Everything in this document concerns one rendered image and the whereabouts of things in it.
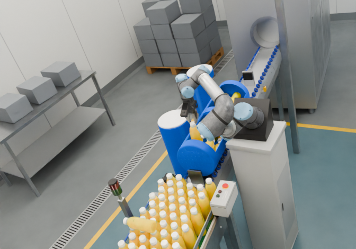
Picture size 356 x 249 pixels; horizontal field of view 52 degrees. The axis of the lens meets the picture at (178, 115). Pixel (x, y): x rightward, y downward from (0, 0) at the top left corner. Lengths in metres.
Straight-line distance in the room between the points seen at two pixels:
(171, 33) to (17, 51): 2.34
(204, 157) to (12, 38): 3.71
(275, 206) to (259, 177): 0.28
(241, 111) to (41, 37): 4.01
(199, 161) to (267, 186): 0.51
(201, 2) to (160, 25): 0.75
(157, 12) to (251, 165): 3.96
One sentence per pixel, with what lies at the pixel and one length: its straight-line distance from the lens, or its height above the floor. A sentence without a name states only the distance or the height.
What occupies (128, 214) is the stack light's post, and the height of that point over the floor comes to 0.98.
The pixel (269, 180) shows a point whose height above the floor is 0.86.
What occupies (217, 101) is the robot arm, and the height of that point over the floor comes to 1.69.
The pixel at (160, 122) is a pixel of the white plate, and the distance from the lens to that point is 3.15.
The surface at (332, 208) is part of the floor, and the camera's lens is 3.57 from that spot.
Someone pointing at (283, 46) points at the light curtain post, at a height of 1.26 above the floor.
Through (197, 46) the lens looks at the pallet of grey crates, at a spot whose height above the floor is 0.51.
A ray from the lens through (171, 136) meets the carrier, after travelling 3.09.
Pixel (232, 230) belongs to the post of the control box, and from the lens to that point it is 2.47.
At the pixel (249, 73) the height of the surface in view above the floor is 1.08.
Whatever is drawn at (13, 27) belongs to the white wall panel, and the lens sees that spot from 5.52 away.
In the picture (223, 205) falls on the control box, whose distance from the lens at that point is 2.17.
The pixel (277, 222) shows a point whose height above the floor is 0.44.
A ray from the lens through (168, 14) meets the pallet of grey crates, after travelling 5.98.
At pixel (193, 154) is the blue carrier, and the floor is 1.15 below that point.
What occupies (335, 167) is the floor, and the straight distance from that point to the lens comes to 3.95.
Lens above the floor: 2.66
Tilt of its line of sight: 31 degrees down
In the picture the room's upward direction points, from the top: 17 degrees counter-clockwise
